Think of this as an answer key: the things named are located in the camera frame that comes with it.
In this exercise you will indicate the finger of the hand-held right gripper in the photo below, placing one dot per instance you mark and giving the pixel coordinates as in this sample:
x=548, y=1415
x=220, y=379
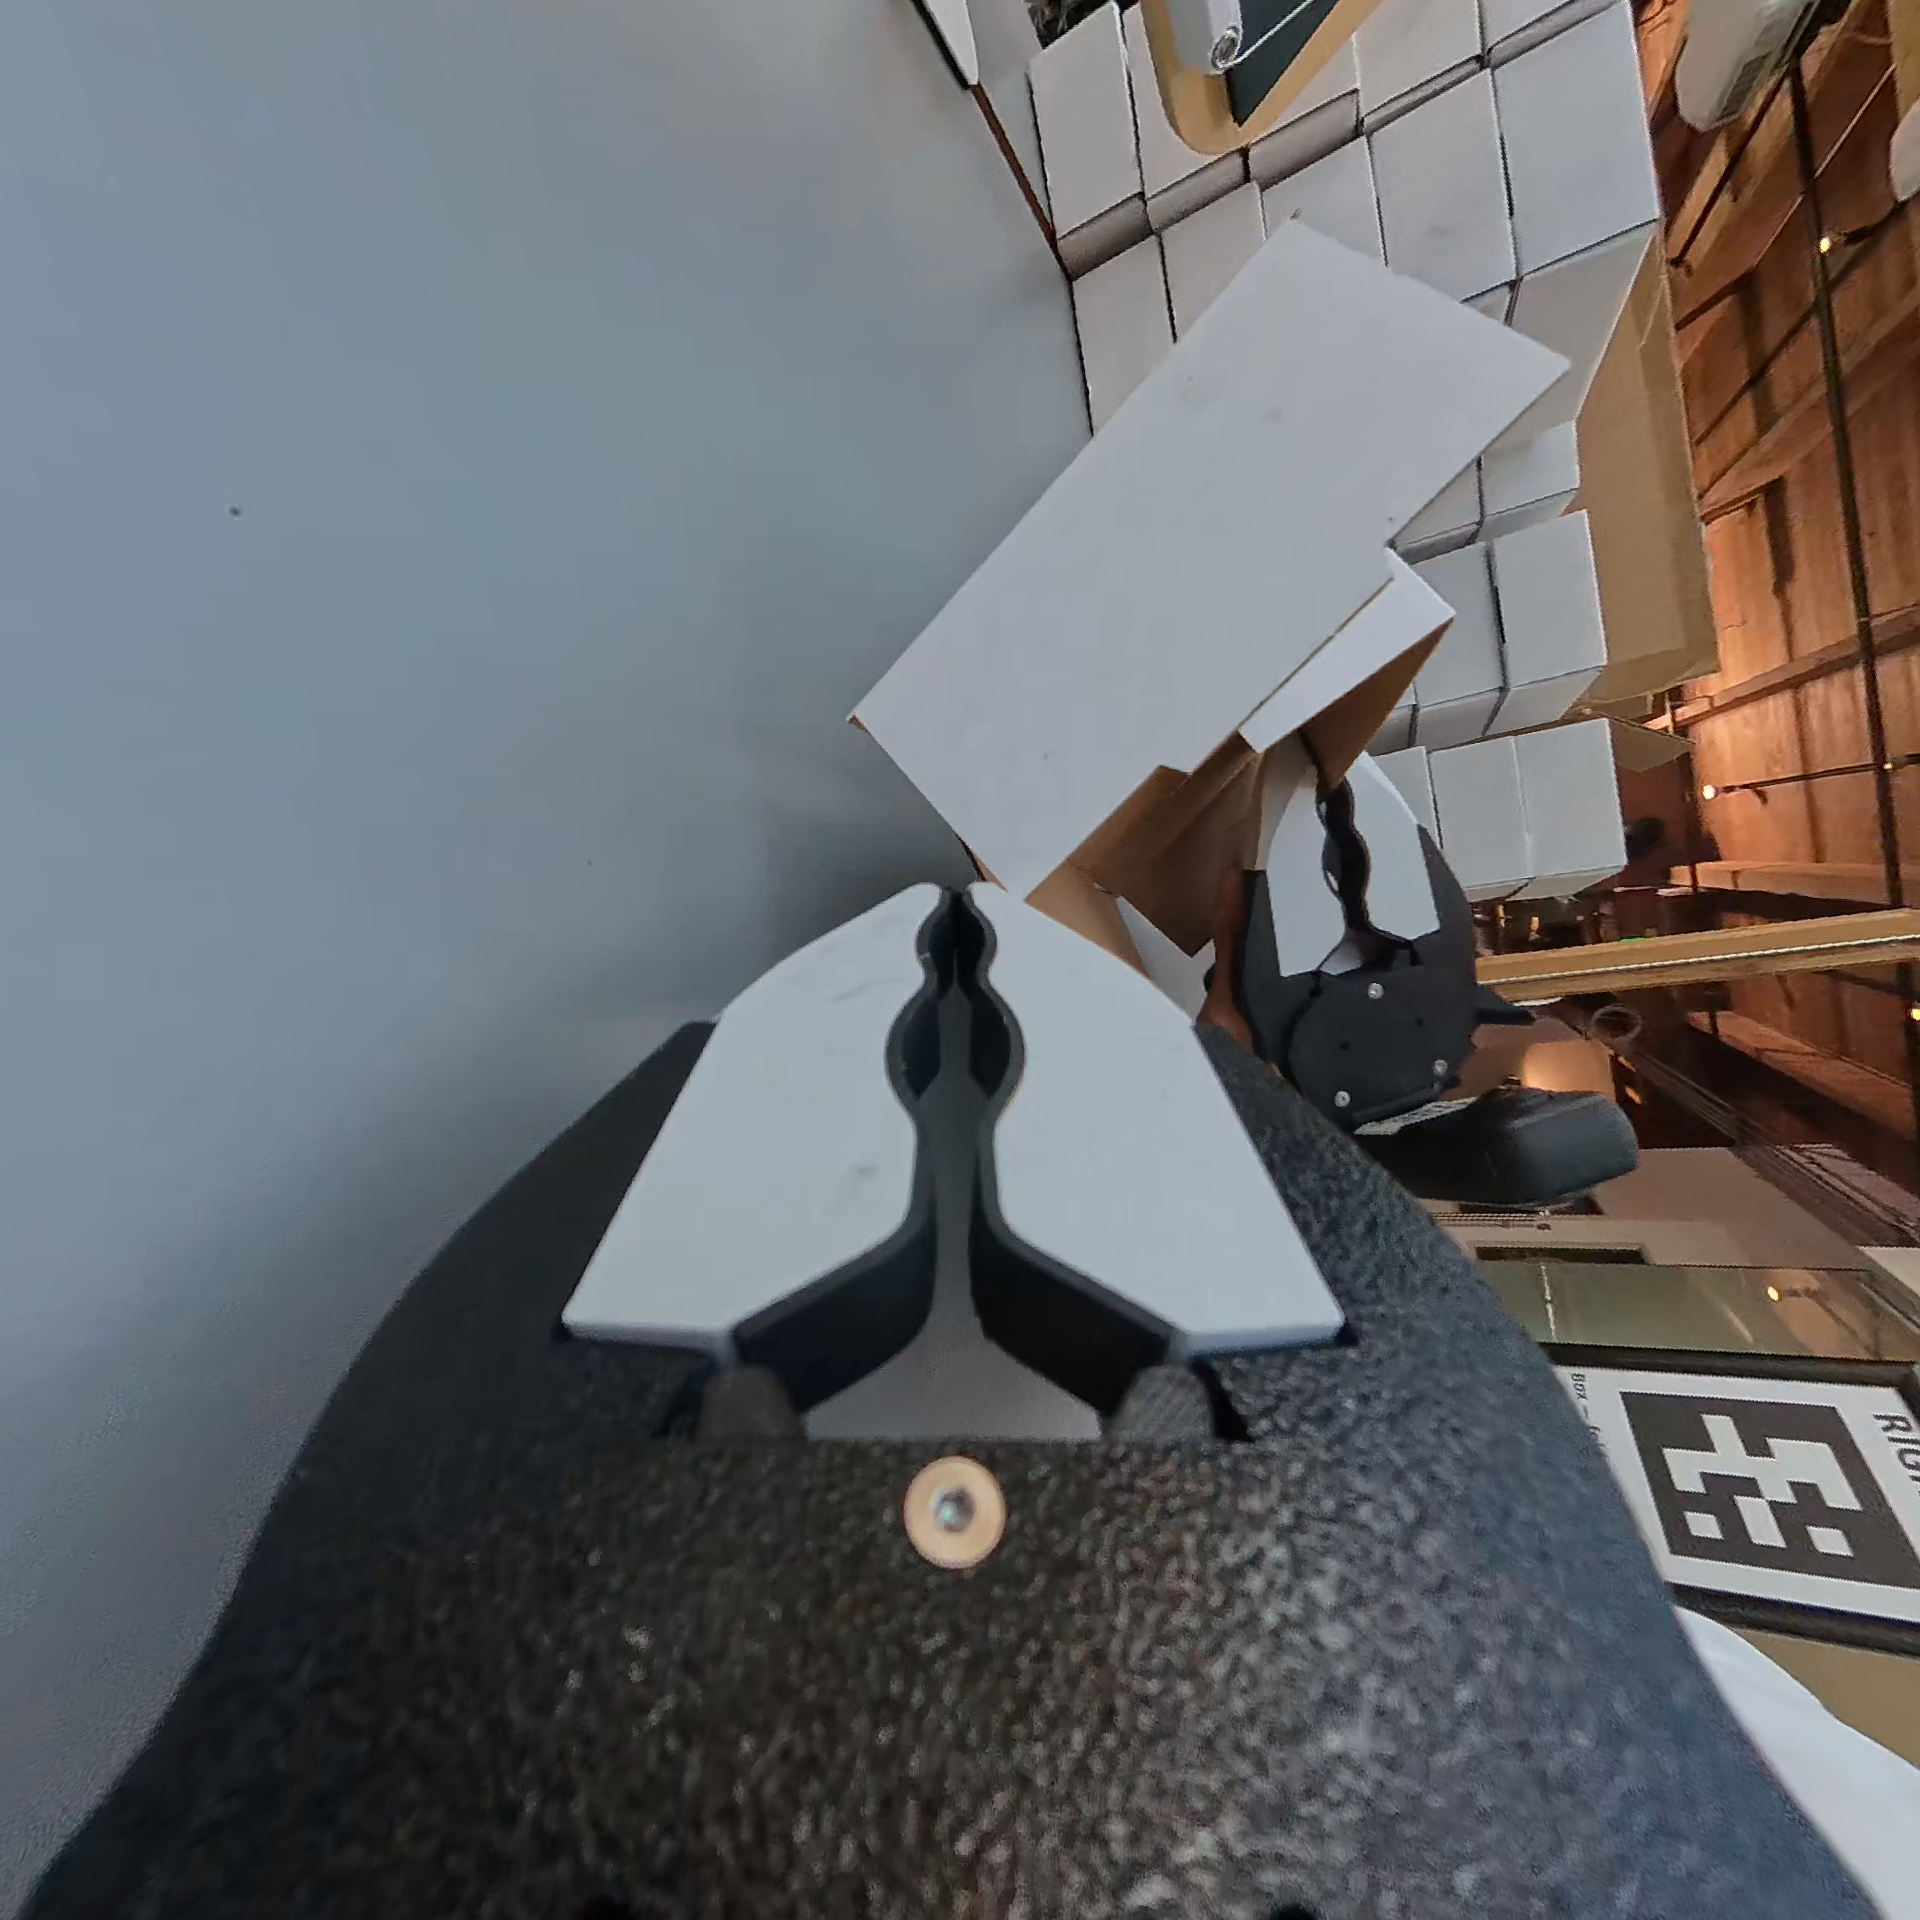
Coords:
x=1293, y=869
x=1403, y=862

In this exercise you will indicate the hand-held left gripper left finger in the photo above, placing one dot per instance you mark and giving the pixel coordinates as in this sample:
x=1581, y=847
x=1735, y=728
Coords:
x=780, y=1141

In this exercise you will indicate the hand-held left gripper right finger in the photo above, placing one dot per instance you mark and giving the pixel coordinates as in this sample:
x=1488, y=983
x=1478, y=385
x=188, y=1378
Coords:
x=1142, y=1170

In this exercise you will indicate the white cardboard box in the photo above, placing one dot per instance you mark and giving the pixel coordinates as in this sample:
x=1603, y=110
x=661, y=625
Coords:
x=1201, y=555

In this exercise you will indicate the brown cardboard carton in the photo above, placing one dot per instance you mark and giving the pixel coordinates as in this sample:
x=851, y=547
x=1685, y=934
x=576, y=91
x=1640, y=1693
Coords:
x=1641, y=495

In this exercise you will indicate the black and white marker tag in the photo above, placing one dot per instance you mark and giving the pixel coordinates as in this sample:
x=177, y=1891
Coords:
x=1741, y=1483

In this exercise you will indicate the stack of white boxes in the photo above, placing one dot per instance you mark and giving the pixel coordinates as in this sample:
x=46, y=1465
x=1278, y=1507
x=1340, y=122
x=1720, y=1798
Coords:
x=1441, y=194

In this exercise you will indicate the white air conditioner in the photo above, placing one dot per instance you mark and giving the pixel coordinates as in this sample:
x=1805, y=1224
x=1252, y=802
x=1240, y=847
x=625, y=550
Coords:
x=1725, y=59

